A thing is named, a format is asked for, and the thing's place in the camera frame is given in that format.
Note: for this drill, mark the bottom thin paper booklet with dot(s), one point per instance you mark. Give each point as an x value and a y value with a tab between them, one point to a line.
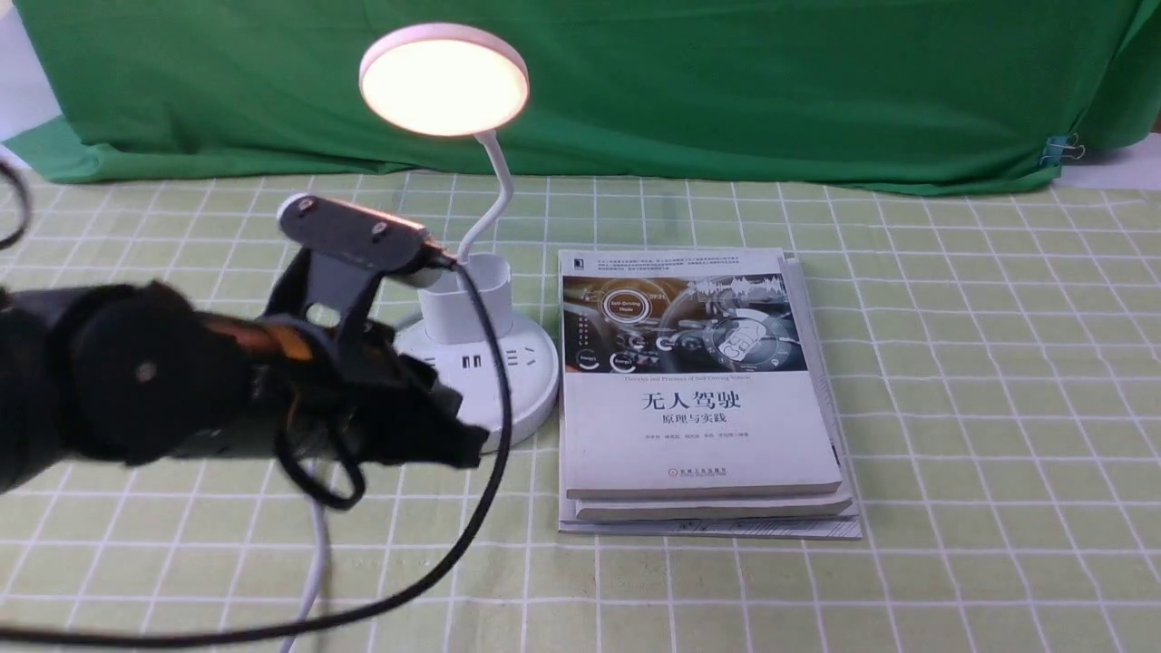
843	524

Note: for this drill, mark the top white book with car cover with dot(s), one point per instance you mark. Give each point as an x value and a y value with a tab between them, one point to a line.
698	417

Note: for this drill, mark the teal binder clip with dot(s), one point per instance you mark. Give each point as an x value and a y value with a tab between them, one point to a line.
1060	150

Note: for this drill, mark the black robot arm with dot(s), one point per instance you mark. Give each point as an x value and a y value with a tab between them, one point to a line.
133	375

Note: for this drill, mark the green backdrop cloth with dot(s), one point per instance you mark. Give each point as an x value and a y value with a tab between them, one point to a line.
927	98

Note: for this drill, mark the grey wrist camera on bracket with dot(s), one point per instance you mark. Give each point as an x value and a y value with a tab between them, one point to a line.
345	252

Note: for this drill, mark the white desk lamp with socket base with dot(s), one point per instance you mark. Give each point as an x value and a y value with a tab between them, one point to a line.
451	81

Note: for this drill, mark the green checkered tablecloth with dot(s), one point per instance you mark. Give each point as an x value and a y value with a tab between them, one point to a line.
994	360

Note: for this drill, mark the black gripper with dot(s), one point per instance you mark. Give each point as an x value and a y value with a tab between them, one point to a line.
345	393

